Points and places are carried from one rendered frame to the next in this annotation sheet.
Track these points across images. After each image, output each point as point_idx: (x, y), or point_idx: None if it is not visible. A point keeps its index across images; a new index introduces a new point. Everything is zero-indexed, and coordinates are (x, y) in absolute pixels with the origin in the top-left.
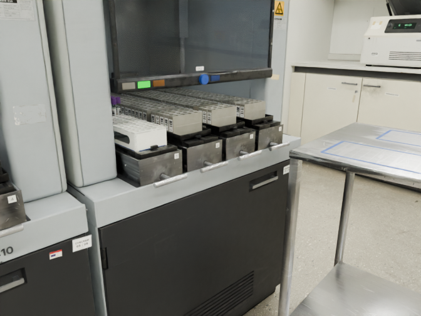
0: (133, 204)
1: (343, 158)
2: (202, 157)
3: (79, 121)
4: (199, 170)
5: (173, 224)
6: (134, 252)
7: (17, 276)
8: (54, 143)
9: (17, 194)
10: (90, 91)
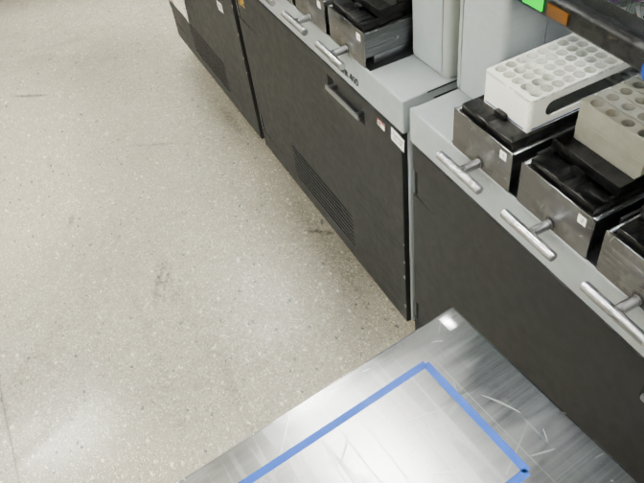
0: None
1: (367, 384)
2: (546, 206)
3: (467, 2)
4: (537, 220)
5: (486, 246)
6: (439, 214)
7: (362, 112)
8: (441, 11)
9: (360, 34)
10: None
